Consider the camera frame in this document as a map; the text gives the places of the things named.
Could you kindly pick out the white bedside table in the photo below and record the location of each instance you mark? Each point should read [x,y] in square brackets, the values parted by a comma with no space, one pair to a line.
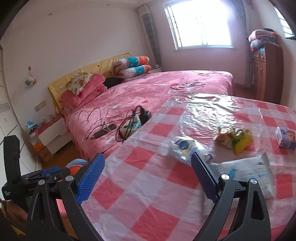
[50,137]

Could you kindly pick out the floral cushion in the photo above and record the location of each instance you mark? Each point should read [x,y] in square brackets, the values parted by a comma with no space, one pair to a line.
[78,82]

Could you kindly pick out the black power bank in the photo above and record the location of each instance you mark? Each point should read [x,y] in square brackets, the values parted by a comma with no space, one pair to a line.
[104,131]

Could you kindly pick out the white blue Magicday pouch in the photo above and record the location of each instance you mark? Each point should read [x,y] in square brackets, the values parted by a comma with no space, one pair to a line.
[183,147]

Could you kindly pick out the folded blankets on dresser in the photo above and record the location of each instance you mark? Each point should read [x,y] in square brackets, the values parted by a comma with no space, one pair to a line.
[259,38]

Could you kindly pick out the yellow brown snack wrapper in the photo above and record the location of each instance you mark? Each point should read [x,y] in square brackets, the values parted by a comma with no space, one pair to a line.
[236,139]

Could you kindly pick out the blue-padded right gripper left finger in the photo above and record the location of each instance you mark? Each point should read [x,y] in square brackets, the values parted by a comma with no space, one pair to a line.
[44,220]

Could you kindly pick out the bright window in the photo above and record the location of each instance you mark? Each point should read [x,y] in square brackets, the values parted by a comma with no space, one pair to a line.
[199,24]

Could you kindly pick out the brown wooden dresser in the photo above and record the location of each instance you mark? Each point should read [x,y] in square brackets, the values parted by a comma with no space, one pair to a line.
[268,73]

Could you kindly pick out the grey window curtain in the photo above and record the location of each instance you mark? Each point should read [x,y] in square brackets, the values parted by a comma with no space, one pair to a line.
[150,30]

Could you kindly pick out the pink bed with bedspread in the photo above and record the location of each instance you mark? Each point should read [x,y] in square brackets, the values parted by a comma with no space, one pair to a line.
[111,106]

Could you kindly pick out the beige power strip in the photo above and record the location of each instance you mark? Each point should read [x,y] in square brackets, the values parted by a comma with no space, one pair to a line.
[130,126]

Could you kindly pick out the rolled colourful quilts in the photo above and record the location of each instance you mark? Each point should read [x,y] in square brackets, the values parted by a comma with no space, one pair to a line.
[130,67]

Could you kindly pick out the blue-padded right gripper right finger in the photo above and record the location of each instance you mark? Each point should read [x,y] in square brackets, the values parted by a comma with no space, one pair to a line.
[251,220]

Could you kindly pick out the pink folded pillows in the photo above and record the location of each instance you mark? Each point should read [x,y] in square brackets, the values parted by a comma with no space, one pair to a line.
[92,89]

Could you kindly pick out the blue white small box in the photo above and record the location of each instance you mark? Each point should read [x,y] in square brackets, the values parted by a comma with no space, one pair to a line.
[285,138]

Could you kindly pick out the black power adapter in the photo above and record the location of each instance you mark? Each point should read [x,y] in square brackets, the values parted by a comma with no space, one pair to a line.
[144,117]

